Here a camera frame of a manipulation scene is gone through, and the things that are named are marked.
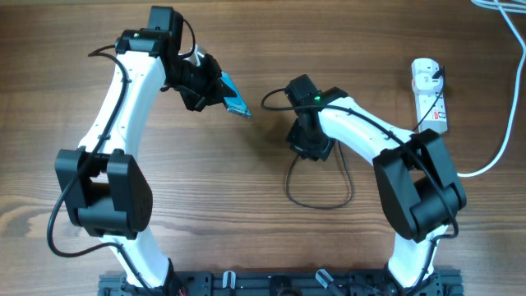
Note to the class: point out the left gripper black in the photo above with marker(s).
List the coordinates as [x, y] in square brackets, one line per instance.
[214, 89]

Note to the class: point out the teal Galaxy smartphone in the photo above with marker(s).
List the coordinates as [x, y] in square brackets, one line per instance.
[234, 103]

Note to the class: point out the white power strip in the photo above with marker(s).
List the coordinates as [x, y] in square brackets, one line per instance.
[428, 84]

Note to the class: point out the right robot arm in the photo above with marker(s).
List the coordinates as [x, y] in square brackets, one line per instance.
[417, 182]

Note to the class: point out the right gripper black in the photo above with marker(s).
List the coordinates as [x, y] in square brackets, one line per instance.
[293, 137]

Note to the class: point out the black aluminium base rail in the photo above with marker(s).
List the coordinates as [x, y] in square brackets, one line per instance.
[358, 282]

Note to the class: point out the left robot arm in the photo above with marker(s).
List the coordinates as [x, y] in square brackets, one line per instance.
[102, 186]

